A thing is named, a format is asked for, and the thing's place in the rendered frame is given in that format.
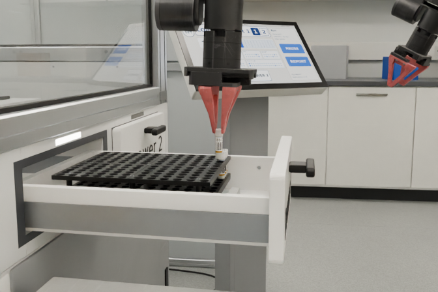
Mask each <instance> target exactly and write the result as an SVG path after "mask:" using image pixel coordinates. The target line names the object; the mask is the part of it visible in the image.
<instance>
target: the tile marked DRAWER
mask: <svg viewBox="0 0 438 292"><path fill-rule="evenodd" d="M252 81H272V78H271V76H270V74H269V71H268V70H257V77H256V78H254V79H252Z"/></svg>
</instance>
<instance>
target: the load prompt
mask: <svg viewBox="0 0 438 292"><path fill-rule="evenodd" d="M204 31H210V30H208V29H204V24H201V25H200V26H199V29H198V31H197V32H195V33H196V35H197V36H203V35H204ZM242 37H271V35H270V33H269V30H268V29H267V27H260V26H243V27H242Z"/></svg>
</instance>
